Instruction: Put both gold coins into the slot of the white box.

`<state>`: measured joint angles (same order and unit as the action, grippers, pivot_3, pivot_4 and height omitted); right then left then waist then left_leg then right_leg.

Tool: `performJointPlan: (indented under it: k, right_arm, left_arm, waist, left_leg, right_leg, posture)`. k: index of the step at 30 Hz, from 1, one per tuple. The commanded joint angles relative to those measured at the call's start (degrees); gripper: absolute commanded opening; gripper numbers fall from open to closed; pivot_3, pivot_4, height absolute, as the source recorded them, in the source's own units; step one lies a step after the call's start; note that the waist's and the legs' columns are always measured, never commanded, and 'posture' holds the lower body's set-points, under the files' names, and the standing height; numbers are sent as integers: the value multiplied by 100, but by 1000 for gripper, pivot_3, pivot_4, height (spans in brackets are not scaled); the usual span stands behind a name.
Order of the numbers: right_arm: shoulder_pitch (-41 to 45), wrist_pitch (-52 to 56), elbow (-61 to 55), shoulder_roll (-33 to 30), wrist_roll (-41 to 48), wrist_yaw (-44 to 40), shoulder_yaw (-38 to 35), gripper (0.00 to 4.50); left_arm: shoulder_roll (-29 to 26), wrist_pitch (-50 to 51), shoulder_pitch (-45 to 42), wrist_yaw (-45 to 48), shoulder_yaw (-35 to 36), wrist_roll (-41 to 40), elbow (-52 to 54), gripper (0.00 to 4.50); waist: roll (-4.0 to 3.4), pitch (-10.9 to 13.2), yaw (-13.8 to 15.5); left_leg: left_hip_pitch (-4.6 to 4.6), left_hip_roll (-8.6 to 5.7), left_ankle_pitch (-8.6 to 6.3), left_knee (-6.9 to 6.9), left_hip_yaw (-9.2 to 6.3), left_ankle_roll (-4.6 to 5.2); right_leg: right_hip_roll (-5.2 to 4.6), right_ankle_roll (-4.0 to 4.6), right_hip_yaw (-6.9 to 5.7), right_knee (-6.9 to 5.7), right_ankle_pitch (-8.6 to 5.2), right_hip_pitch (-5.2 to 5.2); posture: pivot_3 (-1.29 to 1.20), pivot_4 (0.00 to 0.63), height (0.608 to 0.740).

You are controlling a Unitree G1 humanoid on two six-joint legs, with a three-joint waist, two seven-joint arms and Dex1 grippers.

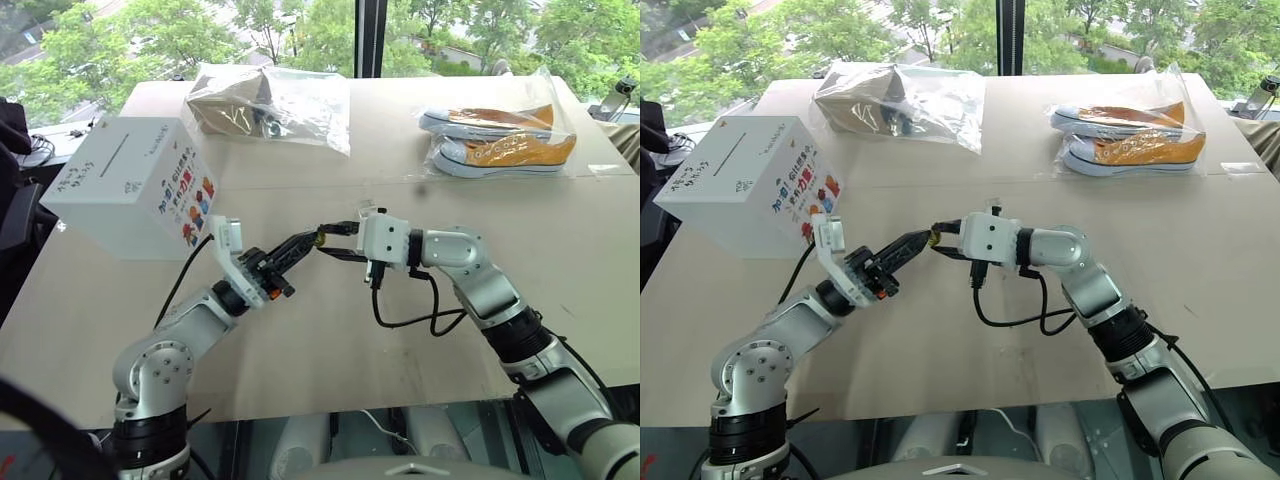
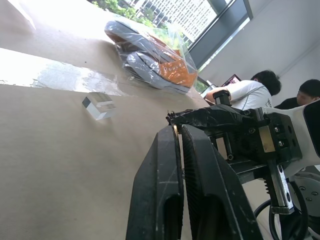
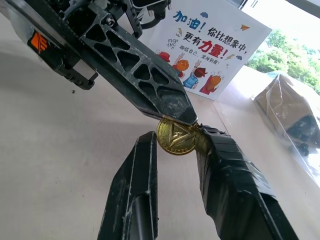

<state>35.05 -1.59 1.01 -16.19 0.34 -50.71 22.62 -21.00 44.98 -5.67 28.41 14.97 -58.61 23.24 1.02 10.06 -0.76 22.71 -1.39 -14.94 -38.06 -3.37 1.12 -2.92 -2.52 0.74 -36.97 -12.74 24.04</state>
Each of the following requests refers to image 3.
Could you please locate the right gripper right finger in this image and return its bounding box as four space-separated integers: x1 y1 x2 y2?
195 126 300 240

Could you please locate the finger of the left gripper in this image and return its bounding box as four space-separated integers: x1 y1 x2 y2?
80 15 199 125

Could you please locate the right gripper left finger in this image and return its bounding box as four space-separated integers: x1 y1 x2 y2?
97 131 160 240

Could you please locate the gold coin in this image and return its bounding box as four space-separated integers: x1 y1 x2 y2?
156 117 209 156

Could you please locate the white printed cardboard box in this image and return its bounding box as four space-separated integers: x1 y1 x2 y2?
149 4 273 101

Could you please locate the clear plastic bag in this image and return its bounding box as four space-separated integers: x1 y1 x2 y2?
251 71 320 181

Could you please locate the small black object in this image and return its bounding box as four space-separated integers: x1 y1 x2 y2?
284 114 320 156

